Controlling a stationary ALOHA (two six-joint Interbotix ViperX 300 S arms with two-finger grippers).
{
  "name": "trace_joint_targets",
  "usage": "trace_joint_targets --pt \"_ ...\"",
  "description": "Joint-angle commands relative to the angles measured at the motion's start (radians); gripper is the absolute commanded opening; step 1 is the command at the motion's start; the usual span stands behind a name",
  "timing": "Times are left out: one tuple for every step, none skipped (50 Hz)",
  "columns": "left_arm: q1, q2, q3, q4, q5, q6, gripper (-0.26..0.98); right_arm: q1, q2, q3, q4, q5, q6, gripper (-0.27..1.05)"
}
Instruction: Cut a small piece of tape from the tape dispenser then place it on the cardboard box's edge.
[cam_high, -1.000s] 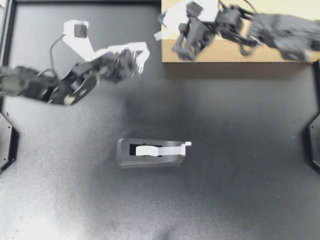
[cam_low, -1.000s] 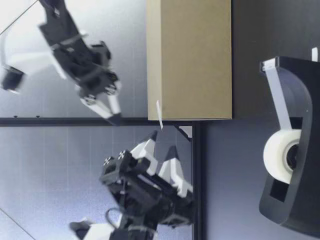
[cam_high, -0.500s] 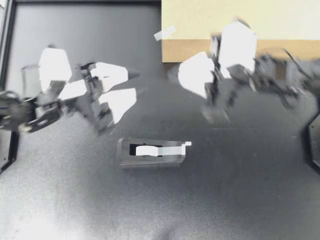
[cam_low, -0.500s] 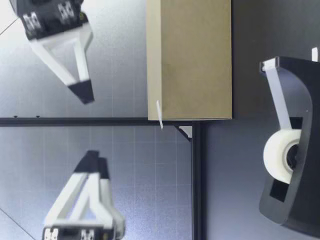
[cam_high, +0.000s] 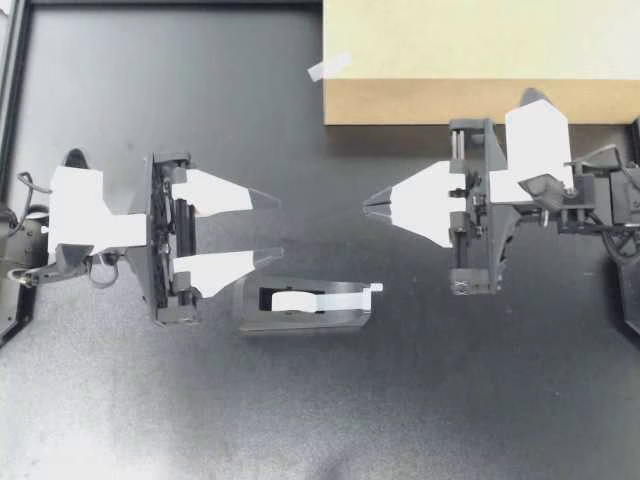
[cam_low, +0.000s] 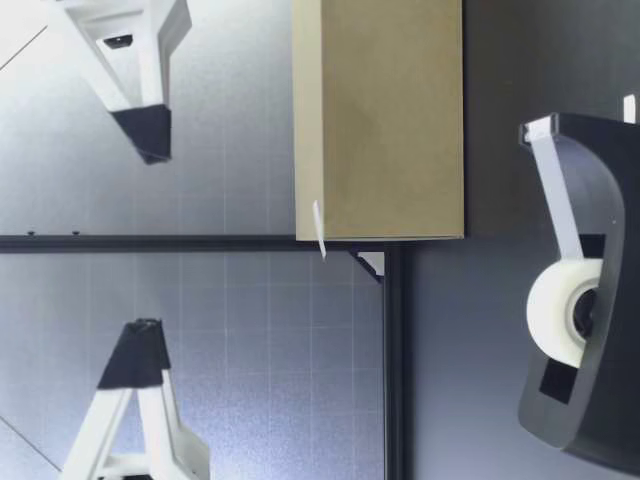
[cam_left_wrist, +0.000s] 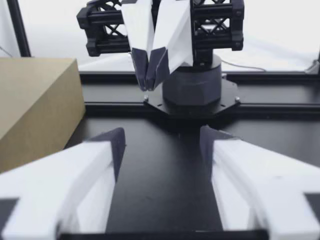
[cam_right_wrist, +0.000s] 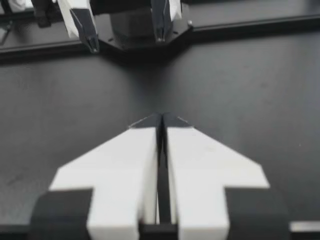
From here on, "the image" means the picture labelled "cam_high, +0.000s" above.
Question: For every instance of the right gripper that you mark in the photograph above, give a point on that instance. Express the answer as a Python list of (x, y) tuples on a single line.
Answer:
[(482, 250)]

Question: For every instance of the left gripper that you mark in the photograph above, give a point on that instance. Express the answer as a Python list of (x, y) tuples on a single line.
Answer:
[(157, 280)]

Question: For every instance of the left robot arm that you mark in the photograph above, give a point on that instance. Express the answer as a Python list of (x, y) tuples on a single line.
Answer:
[(27, 237)]

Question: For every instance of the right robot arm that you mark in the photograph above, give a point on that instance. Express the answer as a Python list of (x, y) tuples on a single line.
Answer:
[(625, 195)]

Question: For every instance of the black tape dispenser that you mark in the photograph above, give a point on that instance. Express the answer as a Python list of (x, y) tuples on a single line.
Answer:
[(345, 294)]

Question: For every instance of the cardboard box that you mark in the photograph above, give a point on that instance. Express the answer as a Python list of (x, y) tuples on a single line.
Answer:
[(475, 45)]

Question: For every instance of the white tape piece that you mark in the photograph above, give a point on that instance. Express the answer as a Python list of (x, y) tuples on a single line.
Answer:
[(327, 67)]

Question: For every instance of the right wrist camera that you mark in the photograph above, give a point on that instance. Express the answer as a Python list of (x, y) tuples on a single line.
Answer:
[(535, 140)]

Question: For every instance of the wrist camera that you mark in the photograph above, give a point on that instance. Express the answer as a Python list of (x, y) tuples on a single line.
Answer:
[(535, 140), (75, 210)]

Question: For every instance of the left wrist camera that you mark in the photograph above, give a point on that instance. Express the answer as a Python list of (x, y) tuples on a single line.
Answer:
[(75, 210)]

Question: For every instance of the black frame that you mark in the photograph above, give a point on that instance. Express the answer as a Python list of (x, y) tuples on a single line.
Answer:
[(12, 100)]

